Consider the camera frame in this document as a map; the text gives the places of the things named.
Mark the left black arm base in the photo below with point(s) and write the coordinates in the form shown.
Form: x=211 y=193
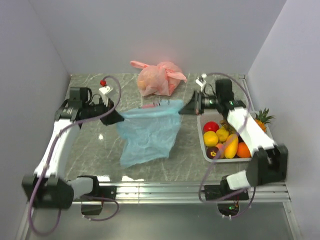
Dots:
x=105 y=193

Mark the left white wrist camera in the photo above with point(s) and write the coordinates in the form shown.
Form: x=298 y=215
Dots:
x=107 y=94

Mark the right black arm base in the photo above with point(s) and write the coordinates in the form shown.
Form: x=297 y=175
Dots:
x=230 y=207

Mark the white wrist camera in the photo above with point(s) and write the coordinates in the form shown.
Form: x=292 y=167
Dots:
x=107 y=94
x=200 y=80

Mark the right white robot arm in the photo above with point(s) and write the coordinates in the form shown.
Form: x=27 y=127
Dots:
x=269 y=160

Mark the blue plastic bag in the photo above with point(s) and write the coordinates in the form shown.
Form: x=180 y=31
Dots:
x=149 y=131

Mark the dark fake mangosteen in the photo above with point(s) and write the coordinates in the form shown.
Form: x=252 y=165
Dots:
x=211 y=152

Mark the yellow fake orange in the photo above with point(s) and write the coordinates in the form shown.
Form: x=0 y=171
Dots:
x=210 y=139

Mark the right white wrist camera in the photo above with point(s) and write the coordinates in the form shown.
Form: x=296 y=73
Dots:
x=200 y=80

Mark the yellow fake mango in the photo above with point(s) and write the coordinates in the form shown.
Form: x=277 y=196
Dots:
x=231 y=146

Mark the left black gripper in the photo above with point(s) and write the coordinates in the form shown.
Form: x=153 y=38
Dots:
x=112 y=118

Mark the pink tied plastic bag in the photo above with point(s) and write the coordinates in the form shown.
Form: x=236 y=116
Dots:
x=161 y=79

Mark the fake peach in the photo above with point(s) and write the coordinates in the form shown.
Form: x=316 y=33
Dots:
x=221 y=148

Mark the white plastic basket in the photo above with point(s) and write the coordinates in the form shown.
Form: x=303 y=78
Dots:
x=200 y=135

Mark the red fake apple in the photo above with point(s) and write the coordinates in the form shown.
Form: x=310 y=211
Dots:
x=211 y=126

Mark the aluminium rail frame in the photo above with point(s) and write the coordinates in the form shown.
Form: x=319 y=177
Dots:
x=157 y=200

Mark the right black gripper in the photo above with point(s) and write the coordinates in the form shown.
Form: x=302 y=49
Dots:
x=194 y=106

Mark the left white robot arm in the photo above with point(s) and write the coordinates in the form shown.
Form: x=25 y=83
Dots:
x=47 y=188

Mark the fake pineapple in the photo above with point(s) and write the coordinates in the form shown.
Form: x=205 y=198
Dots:
x=262 y=118

